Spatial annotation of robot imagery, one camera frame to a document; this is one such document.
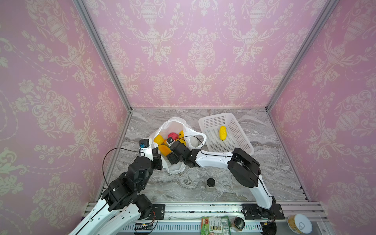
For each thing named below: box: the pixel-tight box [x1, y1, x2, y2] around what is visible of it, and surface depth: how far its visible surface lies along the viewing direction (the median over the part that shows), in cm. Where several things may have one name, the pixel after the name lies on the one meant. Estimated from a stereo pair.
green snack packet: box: [200, 215, 232, 235], surface depth 71 cm
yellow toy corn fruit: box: [219, 125, 228, 141], surface depth 102 cm
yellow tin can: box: [286, 213, 313, 235], surface depth 68 cm
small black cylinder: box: [206, 177, 216, 188], surface depth 76 cm
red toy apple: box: [167, 132, 179, 141], surface depth 100 cm
